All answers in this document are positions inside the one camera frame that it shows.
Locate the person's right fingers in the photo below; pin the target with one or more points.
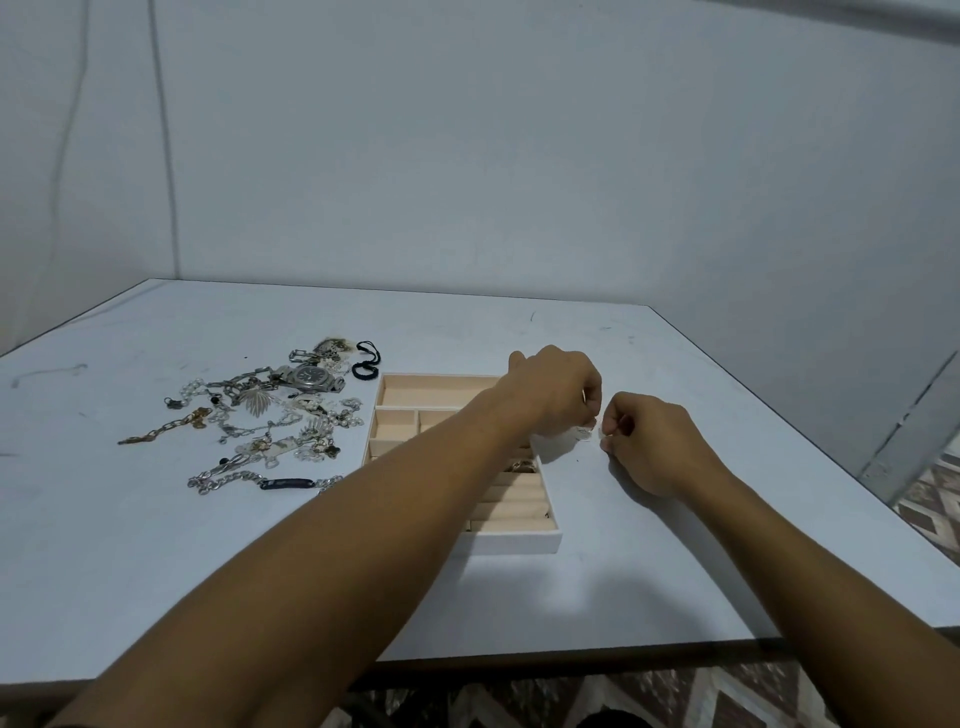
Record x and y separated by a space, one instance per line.
613 431

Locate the person's left hand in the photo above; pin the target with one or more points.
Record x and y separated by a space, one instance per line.
551 390

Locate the person's left fingers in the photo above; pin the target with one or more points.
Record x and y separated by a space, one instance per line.
590 405

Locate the person's left forearm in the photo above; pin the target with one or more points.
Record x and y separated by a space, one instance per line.
337 562

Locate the pile of mixed silver jewellery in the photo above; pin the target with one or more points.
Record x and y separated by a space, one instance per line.
300 427

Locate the silver wristwatch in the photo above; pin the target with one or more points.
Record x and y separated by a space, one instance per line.
310 377

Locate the person's right forearm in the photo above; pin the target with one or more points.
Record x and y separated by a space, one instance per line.
825 600

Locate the small silver earring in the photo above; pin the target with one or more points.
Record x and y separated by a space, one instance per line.
586 431

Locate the silver leaf pendant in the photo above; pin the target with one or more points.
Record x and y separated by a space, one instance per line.
256 398

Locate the white jewellery tray beige lining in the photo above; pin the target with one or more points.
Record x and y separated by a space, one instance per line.
435 391

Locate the person's right hand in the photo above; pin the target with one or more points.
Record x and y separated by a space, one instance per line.
656 450

